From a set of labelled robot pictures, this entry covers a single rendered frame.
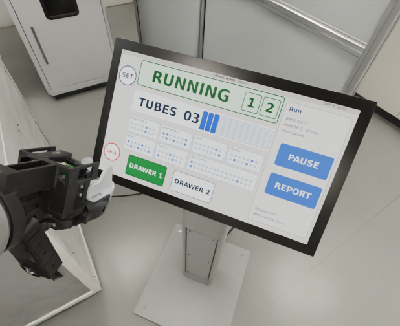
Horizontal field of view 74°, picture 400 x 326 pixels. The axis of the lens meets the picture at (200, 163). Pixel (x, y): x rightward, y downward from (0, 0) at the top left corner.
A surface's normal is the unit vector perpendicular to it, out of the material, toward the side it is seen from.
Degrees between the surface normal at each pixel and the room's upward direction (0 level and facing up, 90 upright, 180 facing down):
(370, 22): 90
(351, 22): 90
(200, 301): 3
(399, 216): 1
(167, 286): 3
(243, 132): 50
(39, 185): 90
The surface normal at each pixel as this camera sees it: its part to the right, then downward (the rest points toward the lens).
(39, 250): 0.93, 0.32
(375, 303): 0.04, -0.62
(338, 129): -0.25, 0.14
